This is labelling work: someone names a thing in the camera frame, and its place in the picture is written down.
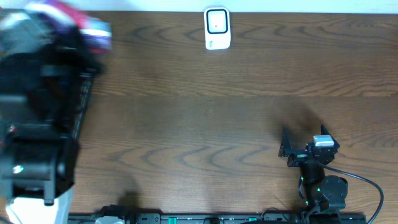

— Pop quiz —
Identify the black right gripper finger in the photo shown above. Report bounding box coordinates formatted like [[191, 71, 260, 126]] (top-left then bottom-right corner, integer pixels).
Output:
[[320, 124, 340, 148], [278, 127, 292, 157]]

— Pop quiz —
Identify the purple pink pad package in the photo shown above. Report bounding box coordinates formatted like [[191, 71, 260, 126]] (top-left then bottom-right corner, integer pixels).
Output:
[[24, 0, 112, 54]]

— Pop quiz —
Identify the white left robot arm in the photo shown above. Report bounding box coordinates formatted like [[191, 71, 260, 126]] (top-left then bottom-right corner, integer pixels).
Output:
[[1, 27, 103, 223]]

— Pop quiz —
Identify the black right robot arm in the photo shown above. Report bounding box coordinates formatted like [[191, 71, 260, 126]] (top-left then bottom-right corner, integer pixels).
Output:
[[278, 125, 348, 223]]

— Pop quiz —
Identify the white barcode scanner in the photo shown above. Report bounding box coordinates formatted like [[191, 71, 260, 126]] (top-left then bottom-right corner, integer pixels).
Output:
[[203, 7, 231, 50]]

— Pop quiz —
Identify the grey plastic basket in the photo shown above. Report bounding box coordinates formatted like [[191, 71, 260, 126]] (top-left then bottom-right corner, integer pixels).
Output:
[[1, 11, 93, 139]]

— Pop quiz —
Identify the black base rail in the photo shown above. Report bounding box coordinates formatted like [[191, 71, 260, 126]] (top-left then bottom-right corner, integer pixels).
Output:
[[67, 205, 366, 224]]

